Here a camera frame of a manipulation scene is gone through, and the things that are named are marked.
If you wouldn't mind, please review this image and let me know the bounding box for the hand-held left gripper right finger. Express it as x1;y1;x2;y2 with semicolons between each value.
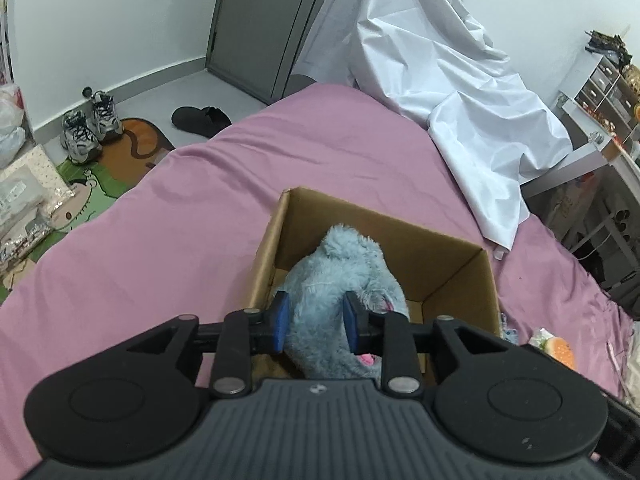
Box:
344;294;506;396

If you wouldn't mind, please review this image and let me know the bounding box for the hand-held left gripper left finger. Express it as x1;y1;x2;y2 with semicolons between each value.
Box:
125;291;290;398

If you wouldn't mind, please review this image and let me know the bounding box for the blue plush toy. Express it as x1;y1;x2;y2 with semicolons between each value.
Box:
274;225;411;381

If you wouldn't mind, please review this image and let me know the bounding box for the cardboard box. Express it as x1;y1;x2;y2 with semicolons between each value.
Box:
235;187;502;381

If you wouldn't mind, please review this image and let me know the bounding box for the burger plush toy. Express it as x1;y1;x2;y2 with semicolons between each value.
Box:
542;336;577;372

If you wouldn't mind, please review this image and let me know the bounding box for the pink bed sheet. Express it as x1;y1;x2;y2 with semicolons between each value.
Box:
0;82;640;463

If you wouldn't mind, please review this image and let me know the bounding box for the black slipper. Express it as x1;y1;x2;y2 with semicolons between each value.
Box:
202;106;233;128
171;106;221;139

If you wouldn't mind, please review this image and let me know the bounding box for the cartoon floor mat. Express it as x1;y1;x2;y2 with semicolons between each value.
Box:
0;117;176;306

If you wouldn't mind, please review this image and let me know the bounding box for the brown paper bag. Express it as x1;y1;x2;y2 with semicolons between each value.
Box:
544;170;608;241

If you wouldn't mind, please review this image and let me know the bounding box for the glittery plastic package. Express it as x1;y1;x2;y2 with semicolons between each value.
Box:
0;205;68;273

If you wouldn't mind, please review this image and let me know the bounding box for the grey white sneaker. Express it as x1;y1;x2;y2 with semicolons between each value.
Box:
61;110;104;165
91;91;124;142

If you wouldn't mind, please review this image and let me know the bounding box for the white draped cloth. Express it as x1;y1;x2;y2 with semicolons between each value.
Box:
290;0;575;261

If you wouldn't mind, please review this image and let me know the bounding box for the white desk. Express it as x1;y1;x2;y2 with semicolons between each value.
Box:
520;95;640;201

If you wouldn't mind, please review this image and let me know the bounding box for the polka dot package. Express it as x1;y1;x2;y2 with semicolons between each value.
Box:
0;144;72;211

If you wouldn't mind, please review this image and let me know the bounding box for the grey door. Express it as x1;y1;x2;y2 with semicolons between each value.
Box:
205;0;332;106

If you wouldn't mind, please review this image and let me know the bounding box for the white plastic bag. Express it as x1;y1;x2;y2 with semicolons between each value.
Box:
0;85;27;168

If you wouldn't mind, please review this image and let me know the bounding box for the grey drawer organizer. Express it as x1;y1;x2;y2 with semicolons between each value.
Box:
574;54;640;128

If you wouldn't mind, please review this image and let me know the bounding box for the white shelf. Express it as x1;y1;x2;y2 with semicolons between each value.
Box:
0;0;16;86

